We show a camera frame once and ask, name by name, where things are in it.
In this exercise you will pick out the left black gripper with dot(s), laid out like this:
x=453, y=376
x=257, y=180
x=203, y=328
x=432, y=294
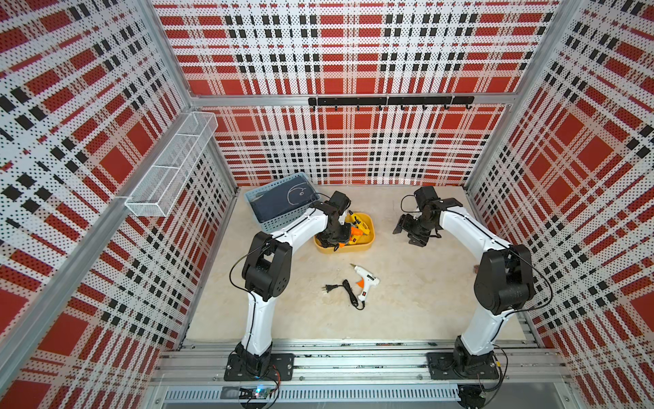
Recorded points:
x=345, y=235

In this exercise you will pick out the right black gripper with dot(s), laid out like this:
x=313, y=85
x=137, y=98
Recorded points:
x=404, y=222

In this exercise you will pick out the orange glue gun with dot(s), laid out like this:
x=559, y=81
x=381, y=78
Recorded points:
x=357, y=237

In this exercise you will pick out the yellow glue gun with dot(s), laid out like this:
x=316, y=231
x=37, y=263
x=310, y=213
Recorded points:
x=357, y=222

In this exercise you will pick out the yellow storage box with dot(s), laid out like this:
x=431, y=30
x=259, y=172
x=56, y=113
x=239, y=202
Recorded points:
x=329, y=249

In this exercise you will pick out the white glue gun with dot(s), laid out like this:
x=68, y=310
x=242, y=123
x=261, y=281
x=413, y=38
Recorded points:
x=366, y=282

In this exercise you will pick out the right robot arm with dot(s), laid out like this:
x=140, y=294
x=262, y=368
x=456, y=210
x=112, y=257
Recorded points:
x=504, y=281

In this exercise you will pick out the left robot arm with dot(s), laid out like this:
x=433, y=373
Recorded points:
x=267, y=272

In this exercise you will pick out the dark cloth in basket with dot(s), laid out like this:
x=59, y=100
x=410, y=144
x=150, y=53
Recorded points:
x=281, y=197

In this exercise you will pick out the blue plastic basket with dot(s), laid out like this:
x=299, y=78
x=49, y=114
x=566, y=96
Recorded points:
x=284, y=220

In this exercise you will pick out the green circuit board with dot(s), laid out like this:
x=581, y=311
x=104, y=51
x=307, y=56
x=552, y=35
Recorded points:
x=256, y=393

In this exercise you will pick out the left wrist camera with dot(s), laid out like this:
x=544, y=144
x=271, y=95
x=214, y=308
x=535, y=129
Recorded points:
x=340, y=201

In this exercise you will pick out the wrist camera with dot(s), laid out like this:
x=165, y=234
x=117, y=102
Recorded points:
x=425, y=196
x=340, y=201

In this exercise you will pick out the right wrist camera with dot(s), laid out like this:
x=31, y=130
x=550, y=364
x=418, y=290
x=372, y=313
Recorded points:
x=425, y=196

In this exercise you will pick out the black hook rail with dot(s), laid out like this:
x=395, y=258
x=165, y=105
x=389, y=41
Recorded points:
x=402, y=101

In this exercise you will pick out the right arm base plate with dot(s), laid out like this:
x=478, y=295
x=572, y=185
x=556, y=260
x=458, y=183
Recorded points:
x=451, y=366

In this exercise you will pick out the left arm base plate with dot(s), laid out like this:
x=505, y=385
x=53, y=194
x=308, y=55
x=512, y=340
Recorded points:
x=273, y=366

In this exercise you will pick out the white wire wall basket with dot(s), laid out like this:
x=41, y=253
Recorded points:
x=157, y=192

